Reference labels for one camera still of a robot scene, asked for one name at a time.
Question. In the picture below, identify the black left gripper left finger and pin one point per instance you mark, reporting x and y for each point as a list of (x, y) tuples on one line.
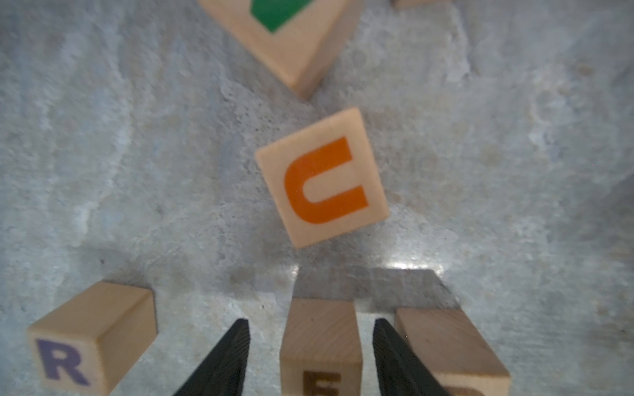
[(223, 370)]

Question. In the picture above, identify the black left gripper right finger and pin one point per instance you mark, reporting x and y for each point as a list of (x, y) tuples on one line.
[(399, 370)]

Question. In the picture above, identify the wooden block letter D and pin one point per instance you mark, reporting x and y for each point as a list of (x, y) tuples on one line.
[(454, 351)]

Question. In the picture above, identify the wooden block letter E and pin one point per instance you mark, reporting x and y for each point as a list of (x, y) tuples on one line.
[(321, 352)]

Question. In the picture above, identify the wooden block letter R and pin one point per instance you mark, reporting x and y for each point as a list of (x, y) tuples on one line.
[(90, 343)]

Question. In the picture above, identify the wooden block letter U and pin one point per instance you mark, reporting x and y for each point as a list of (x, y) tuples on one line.
[(324, 179)]

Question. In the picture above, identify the wooden block green V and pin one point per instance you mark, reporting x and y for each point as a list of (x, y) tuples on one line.
[(298, 41)]

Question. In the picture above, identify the wooden block orange V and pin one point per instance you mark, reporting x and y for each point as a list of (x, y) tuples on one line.
[(403, 4)]

